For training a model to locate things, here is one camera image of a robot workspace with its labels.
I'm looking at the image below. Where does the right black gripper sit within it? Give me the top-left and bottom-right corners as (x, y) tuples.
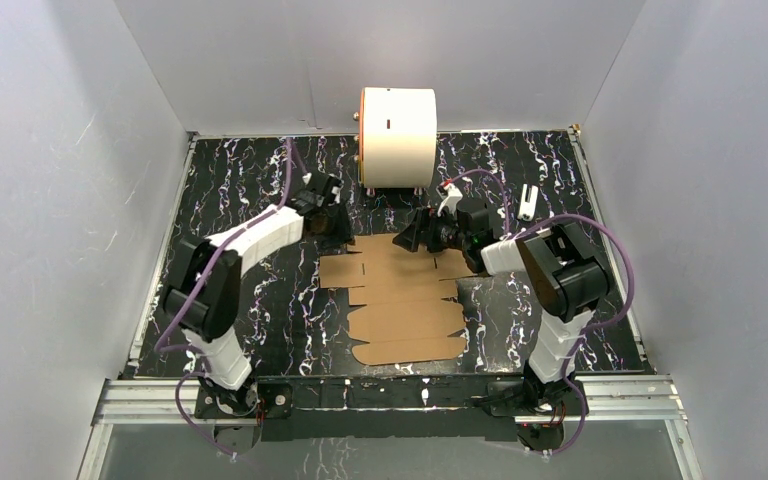
(392, 208), (470, 253)

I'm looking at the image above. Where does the brown cardboard box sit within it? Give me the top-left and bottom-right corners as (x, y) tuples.
(319, 234), (473, 366)

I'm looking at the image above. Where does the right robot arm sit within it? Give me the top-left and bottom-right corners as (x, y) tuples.
(393, 198), (612, 414)

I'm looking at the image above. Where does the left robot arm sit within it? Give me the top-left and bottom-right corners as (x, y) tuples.
(155, 171), (354, 416)

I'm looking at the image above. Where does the white cylindrical drum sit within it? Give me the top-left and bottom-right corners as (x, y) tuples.
(358, 87), (438, 189)

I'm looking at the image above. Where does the small white plastic clip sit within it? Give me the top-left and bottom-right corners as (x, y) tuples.
(517, 184), (540, 221)

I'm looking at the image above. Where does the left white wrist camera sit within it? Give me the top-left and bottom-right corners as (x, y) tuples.
(302, 171), (342, 207)

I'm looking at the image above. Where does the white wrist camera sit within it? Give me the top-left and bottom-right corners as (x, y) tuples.
(436, 181), (463, 217)
(302, 171), (342, 207)

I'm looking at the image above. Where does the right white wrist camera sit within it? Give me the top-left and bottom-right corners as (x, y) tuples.
(436, 181), (463, 217)

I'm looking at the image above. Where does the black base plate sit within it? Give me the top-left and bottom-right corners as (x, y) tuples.
(194, 374), (588, 452)

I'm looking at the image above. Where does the aluminium frame rail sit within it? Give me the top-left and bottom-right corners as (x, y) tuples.
(79, 374), (702, 479)

